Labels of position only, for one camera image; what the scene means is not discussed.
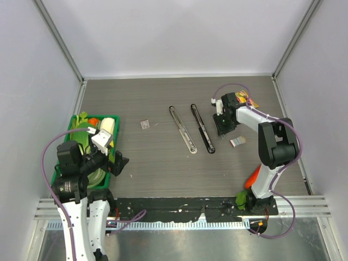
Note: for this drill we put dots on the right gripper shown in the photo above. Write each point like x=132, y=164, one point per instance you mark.
x=222, y=129

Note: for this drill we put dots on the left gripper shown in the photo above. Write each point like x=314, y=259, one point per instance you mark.
x=116, y=167

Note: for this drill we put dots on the red white staple box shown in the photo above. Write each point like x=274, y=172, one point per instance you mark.
x=145, y=124

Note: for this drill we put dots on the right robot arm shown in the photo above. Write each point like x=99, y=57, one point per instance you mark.
x=277, y=145

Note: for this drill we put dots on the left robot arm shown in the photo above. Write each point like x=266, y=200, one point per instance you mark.
x=84, y=215

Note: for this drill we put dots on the green plastic tray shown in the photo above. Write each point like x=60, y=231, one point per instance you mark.
x=99, y=179

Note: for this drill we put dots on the orange candy bag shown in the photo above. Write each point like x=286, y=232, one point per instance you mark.
x=242, y=97

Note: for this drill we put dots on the yellow white toy cabbage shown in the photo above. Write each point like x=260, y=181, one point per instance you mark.
x=108, y=124

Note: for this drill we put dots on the small orange toy vegetable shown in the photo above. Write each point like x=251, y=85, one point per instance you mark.
x=93, y=121

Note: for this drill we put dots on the orange toy carrot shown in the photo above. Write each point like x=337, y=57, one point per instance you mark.
x=250, y=181

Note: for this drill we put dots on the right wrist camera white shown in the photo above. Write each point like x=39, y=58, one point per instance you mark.
x=218, y=105

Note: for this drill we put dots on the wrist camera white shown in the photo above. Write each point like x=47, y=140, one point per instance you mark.
x=218, y=105
x=100, y=140

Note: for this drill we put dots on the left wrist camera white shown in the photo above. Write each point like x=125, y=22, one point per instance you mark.
x=100, y=140

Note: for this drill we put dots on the white slotted cable duct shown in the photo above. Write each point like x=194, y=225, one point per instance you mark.
x=201, y=224

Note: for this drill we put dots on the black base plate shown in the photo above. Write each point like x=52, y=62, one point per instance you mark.
x=186, y=209

